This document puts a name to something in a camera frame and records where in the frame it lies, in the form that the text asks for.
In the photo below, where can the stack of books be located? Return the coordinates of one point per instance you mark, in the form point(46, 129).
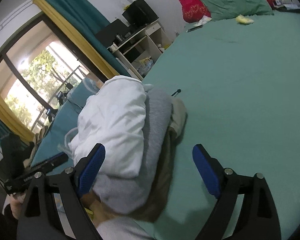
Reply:
point(286, 6)

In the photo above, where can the grey folded garment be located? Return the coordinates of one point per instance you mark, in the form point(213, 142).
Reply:
point(124, 196)

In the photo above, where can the teal curtain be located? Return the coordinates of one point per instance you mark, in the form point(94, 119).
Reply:
point(88, 21)

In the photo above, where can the white desk shelf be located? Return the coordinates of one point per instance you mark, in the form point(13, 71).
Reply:
point(142, 49)

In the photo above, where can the green bed sheet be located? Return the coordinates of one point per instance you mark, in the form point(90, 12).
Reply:
point(241, 87)

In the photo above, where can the green pillow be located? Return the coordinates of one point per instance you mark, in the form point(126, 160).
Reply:
point(228, 9)

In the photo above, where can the black monitor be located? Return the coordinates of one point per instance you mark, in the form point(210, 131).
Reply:
point(139, 13)

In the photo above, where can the white large garment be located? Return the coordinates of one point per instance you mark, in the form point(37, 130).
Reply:
point(113, 117)

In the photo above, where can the red pillow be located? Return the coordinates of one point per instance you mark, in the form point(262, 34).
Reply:
point(194, 10)

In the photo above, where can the olive folded garment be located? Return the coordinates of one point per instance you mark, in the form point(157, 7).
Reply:
point(159, 192)

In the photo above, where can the yellow curtain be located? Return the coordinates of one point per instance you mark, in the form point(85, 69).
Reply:
point(75, 36)

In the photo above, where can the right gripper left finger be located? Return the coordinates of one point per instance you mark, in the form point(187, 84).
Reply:
point(39, 217)

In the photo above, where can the person's hand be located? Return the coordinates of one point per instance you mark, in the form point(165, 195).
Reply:
point(16, 202)

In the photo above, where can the yellow small item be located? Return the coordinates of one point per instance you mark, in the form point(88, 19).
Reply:
point(240, 19)

